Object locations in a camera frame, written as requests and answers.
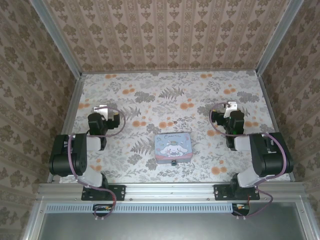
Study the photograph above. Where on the grey metal sheet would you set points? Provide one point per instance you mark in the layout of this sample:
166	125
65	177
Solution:
162	227

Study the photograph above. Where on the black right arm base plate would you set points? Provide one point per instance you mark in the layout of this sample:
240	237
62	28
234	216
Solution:
222	192

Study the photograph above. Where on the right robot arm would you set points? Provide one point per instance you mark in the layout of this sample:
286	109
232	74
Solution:
270	157

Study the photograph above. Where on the blue cartoon tin box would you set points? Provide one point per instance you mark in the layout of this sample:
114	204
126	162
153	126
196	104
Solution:
172	147

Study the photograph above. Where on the aluminium lower frame bar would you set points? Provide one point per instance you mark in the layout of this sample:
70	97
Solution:
306	222
33	222

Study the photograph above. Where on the aluminium front mounting rail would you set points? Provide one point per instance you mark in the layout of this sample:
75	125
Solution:
170	191

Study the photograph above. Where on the aluminium table back rail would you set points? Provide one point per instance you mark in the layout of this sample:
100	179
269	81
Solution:
175	72

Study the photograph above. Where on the aluminium corner post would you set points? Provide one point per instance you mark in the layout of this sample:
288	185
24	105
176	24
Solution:
57	37
280	37

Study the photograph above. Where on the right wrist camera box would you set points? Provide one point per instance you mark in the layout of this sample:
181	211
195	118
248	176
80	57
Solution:
231	106

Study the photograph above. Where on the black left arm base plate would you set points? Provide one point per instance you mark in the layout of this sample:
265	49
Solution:
117	192

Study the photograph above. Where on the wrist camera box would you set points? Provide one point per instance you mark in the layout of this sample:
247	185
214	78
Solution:
101	111
231	106

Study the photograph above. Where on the aluminium table side rail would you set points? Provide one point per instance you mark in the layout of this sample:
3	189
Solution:
268	100
75	100

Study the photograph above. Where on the small electronics board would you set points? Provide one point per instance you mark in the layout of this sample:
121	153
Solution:
102	209
241	208

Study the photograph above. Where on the floral tablecloth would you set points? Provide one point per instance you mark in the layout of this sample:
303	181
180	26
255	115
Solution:
200	162

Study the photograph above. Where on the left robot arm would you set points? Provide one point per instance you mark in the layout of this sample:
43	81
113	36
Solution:
75	155

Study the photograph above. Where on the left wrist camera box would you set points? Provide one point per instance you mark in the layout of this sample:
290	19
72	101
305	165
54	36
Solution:
101	111

